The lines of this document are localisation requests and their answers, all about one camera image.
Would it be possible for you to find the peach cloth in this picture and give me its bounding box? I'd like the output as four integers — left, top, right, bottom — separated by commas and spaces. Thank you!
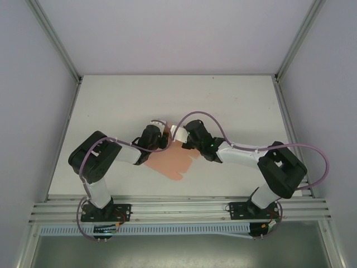
144, 122, 200, 181

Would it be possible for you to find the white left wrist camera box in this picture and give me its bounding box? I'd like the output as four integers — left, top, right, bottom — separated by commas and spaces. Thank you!
149, 119, 168, 132

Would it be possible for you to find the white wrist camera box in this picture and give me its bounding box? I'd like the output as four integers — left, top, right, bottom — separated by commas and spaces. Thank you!
170, 125, 190, 144
149, 119, 168, 132

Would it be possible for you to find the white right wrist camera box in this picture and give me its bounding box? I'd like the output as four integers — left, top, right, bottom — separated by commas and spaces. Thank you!
170, 125, 190, 144

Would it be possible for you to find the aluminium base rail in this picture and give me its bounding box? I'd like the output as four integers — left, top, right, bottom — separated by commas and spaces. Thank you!
27, 194, 332, 224

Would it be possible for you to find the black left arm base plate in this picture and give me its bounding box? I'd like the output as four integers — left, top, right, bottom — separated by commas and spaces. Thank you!
80, 203, 132, 223

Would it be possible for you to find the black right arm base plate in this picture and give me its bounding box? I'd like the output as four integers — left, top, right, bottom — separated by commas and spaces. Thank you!
227, 200, 280, 222

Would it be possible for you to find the aluminium table side rail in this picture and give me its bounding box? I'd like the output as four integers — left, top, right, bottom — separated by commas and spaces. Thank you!
44, 80, 82, 202
273, 80, 316, 197

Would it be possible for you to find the white slotted cable duct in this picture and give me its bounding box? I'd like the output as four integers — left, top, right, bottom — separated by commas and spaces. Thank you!
40, 222, 252, 237

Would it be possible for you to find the aluminium frame post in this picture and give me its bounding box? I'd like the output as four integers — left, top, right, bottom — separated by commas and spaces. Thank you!
274, 0, 327, 83
26, 0, 84, 84

